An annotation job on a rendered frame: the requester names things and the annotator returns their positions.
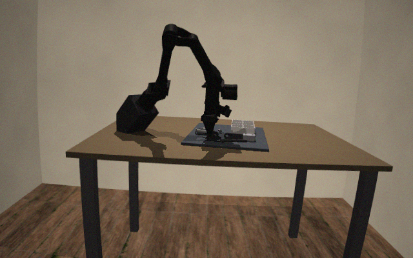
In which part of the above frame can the dark grey u-shaped fork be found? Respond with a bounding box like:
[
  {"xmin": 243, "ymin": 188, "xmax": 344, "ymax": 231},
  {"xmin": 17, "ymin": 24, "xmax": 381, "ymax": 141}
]
[{"xmin": 199, "ymin": 131, "xmax": 219, "ymax": 139}]

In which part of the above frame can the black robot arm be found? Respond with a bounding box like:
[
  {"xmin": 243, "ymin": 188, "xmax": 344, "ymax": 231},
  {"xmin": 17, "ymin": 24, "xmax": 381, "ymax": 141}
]
[{"xmin": 136, "ymin": 24, "xmax": 237, "ymax": 117}]

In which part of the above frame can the white compartment tray with metal parts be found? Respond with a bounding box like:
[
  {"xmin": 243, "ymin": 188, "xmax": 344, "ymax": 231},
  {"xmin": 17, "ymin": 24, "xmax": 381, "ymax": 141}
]
[{"xmin": 231, "ymin": 120, "xmax": 255, "ymax": 134}]

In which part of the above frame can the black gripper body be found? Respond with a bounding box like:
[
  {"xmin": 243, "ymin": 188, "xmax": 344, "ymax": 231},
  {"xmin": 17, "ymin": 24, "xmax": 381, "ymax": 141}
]
[{"xmin": 201, "ymin": 99, "xmax": 220, "ymax": 122}]

